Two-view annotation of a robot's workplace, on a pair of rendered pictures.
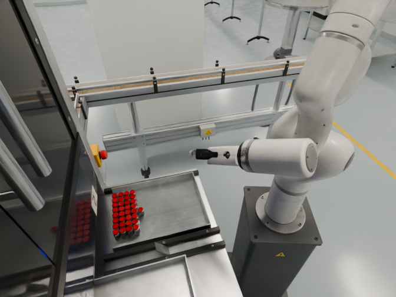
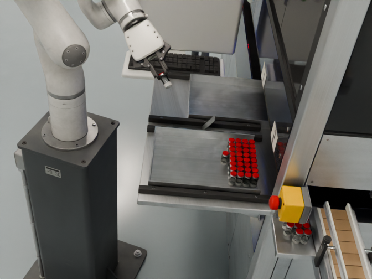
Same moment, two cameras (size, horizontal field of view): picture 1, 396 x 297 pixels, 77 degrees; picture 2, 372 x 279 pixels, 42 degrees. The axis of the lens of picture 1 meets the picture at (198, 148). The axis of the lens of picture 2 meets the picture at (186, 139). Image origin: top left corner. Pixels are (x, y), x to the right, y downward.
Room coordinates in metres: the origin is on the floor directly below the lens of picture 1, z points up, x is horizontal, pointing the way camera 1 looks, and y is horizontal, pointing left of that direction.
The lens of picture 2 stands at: (1.67, 0.33, 1.96)
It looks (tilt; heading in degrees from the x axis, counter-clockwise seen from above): 41 degrees down; 193
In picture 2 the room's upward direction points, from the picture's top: 7 degrees clockwise
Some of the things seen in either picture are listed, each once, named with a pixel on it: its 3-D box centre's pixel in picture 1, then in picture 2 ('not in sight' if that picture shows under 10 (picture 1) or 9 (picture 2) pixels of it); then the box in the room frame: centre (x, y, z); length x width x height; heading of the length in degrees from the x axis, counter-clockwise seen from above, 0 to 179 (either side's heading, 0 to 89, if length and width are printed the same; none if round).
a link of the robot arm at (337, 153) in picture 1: (311, 161); (59, 50); (0.53, -0.35, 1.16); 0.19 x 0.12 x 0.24; 47
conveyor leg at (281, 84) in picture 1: (273, 118); not in sight; (1.76, -0.65, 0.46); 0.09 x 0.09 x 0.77; 15
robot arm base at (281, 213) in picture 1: (285, 197); (68, 111); (0.55, -0.32, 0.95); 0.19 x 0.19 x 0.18
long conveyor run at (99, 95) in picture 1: (187, 79); not in sight; (1.56, 0.07, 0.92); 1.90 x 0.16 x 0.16; 105
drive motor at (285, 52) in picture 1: (287, 57); not in sight; (1.99, -0.73, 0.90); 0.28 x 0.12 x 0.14; 15
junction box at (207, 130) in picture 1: (207, 130); not in sight; (1.53, -0.07, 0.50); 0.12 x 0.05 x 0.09; 105
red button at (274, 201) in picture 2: (102, 154); (276, 202); (0.74, 0.40, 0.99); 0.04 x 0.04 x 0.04; 15
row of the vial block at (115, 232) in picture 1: (116, 215); (252, 163); (0.51, 0.30, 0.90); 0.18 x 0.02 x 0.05; 15
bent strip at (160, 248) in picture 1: (177, 244); (194, 123); (0.39, 0.07, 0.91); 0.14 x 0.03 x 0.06; 106
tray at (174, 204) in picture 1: (158, 207); (204, 160); (0.55, 0.15, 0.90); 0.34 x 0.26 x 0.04; 105
